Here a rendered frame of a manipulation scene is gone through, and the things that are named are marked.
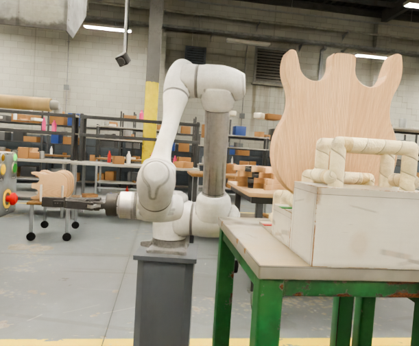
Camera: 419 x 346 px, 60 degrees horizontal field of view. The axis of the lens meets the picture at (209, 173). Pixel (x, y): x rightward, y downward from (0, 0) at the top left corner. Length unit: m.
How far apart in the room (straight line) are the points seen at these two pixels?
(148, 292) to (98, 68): 11.01
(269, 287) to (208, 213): 0.82
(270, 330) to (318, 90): 0.61
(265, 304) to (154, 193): 0.42
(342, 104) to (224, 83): 0.54
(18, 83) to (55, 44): 1.65
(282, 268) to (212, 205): 0.82
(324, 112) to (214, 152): 0.62
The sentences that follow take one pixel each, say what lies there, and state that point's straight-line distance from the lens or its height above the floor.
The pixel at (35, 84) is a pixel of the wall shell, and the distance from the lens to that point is 12.71.
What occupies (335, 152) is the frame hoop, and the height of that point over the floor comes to 1.18.
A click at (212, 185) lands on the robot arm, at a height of 1.02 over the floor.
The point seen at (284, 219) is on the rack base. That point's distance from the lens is 0.99.
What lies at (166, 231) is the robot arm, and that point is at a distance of 1.65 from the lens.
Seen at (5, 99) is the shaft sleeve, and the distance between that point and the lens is 1.00.
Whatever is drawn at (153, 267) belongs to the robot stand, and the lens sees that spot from 1.65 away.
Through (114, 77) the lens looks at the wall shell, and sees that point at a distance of 12.25.
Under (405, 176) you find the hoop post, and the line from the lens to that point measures 0.91.
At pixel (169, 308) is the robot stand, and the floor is 0.47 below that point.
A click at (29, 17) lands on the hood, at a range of 0.87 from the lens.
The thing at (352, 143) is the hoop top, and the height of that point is 1.20.
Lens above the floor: 1.16
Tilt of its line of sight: 3 degrees down
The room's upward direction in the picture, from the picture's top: 4 degrees clockwise
